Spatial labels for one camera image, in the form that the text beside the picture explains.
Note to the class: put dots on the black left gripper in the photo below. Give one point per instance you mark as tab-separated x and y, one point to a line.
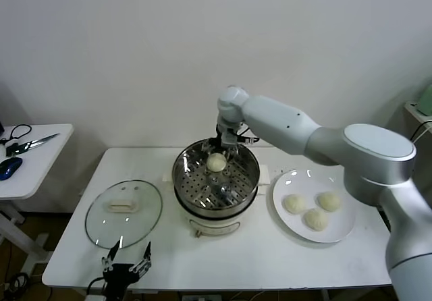
119	272

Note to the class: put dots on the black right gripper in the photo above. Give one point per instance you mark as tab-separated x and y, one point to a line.
219	140

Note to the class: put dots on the white steamed baozi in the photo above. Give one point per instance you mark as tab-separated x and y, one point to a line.
216	162
329	201
316	219
294	204

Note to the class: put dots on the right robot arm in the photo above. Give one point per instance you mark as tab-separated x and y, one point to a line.
337	135

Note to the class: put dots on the perforated steel steamer basket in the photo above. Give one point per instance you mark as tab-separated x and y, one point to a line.
236	186

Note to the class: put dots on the white round plate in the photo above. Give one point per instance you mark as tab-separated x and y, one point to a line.
290	183

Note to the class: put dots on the white side table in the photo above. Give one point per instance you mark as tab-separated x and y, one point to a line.
44	166

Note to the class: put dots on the blue computer mouse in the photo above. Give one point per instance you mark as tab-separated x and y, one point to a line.
9	167

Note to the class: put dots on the black device edge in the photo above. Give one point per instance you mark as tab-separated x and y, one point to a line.
1	129

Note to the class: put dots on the pale green appliance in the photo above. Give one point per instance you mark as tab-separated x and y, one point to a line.
425	100

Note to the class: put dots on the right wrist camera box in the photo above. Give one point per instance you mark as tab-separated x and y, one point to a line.
230	138

